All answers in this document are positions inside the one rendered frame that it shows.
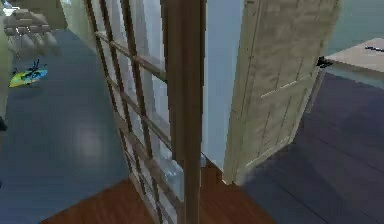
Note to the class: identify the brown framed glass door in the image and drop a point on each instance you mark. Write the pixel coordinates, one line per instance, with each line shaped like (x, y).
(183, 100)

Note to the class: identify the beige panelled room door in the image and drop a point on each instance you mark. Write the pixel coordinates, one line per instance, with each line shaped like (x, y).
(273, 90)

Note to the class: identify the yellow and blue toy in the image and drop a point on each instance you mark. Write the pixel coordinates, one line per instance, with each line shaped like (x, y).
(28, 75)

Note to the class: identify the light wooden table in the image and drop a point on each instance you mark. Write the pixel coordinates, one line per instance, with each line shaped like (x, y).
(360, 58)

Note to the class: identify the thin black stick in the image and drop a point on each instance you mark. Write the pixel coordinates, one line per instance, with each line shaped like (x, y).
(374, 49)

